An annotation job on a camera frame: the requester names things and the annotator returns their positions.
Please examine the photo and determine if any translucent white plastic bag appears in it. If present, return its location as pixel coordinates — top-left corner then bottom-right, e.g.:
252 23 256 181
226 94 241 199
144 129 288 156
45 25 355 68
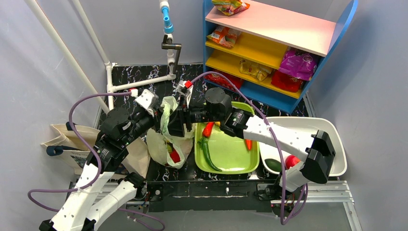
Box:
146 96 195 169

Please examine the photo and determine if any red strawberry fruit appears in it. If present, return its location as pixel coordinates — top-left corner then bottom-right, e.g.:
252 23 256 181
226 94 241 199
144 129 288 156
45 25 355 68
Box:
169 149 180 163

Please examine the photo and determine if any beige canvas tote bag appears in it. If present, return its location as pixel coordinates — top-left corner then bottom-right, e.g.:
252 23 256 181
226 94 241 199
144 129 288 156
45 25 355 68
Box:
41 123 151 180

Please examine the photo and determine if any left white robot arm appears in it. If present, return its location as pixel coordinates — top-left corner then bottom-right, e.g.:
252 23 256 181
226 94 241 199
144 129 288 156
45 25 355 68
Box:
39 106 160 231

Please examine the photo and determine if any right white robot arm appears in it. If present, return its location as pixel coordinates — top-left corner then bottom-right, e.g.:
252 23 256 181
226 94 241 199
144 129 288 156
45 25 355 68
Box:
164 88 336 192

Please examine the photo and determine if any red snack bag left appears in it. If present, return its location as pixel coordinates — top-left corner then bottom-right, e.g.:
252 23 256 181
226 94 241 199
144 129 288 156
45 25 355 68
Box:
204 69 244 91

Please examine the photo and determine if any red snack bag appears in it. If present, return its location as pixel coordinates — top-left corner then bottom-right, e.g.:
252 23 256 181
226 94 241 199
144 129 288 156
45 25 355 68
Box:
204 69 244 91
271 71 304 93

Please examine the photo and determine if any yellow snack bag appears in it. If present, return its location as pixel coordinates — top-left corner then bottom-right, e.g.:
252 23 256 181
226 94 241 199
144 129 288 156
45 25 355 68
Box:
239 59 274 81

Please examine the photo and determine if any orange snack bag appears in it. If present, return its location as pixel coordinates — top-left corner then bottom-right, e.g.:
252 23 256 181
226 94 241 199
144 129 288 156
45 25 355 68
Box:
206 25 242 48

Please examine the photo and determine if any red snack bag right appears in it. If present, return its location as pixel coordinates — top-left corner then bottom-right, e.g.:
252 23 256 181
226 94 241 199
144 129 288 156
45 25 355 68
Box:
271 71 304 93

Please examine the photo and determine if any purple snack bag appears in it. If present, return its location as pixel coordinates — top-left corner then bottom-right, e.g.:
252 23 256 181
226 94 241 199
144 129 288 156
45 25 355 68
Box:
278 48 321 81

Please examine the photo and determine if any red chili pepper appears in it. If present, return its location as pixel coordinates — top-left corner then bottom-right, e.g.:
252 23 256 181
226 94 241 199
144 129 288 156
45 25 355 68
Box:
202 122 215 138

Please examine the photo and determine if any green chili pepper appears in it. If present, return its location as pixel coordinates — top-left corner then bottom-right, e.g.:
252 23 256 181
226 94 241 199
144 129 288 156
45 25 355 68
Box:
198 137 222 172

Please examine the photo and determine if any orange carrot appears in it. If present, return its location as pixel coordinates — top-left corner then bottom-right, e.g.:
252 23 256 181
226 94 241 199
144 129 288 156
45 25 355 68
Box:
244 139 253 151

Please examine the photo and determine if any green plastic tray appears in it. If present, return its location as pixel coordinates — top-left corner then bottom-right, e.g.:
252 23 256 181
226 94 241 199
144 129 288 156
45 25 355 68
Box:
193 101 260 175

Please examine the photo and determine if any dark green avocado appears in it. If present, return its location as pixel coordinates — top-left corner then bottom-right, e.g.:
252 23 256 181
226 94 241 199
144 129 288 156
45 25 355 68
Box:
265 158 282 173

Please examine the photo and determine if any colourful shelf unit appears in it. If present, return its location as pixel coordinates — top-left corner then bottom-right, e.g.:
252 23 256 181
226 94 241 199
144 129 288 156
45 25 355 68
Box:
203 0 358 113

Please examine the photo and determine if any red apple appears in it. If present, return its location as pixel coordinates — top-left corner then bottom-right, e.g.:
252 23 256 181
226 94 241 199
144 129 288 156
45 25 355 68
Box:
285 155 300 169

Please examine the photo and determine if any white plastic tray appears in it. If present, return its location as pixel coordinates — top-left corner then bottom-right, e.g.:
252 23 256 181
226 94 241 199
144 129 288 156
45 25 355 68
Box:
258 116 348 178

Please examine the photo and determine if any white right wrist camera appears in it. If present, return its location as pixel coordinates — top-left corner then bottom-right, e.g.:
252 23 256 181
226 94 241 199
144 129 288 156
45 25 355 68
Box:
176 80 193 108

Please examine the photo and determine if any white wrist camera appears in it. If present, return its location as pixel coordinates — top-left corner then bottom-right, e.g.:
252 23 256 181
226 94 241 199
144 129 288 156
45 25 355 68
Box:
176 80 193 108
129 88 159 117

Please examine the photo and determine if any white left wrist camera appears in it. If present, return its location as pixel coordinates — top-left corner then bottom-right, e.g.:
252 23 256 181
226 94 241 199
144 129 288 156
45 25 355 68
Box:
129 88 159 117

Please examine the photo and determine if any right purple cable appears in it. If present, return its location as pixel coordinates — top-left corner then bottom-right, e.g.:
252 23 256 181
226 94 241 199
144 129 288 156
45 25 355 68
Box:
191 71 309 226

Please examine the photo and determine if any white pvc pipe frame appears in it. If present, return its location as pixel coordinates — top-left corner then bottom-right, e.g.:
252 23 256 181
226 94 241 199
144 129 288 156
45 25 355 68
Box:
25 0 182 94

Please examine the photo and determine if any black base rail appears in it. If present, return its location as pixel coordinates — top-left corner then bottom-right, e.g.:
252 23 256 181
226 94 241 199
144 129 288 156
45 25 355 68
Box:
127 179 279 212

